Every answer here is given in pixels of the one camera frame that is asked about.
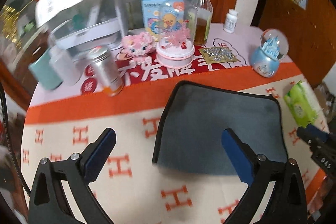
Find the translucent white plastic bottle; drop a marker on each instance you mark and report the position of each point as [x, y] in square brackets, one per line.
[61, 62]

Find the white pill bottle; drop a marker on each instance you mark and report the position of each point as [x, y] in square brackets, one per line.
[230, 21]

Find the purple grey microfiber towel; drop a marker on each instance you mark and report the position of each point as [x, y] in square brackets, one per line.
[189, 134]

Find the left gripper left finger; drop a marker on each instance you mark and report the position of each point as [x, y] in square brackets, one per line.
[48, 201]

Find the pink dome music box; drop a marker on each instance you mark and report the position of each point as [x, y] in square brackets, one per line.
[177, 24]

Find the blue cartoon box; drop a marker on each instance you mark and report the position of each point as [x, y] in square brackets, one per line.
[157, 8]

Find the green tissue pack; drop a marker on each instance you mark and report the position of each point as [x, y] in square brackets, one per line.
[302, 104]

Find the wooden shelf cabinet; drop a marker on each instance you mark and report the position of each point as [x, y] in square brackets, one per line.
[310, 32]

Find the orange white H-pattern tablecloth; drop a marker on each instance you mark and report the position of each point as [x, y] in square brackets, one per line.
[130, 188]

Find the blue castle snow globe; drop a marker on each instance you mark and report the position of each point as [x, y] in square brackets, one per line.
[265, 59]

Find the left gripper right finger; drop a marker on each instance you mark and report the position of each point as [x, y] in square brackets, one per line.
[287, 202]

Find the teal cylinder container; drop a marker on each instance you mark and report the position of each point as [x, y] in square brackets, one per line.
[44, 73]

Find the amber liquid glass bottle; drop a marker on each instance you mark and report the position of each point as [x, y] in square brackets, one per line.
[204, 17]

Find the silver orange metal can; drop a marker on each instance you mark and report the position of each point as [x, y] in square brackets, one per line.
[106, 70]

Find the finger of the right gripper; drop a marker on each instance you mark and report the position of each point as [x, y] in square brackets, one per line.
[310, 133]

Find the white appliance with cloth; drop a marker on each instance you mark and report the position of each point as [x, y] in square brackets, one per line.
[83, 24]

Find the pill blister pack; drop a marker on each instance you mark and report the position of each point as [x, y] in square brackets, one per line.
[215, 55]

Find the pink plush pig toy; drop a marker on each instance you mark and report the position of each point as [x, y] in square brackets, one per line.
[138, 45]

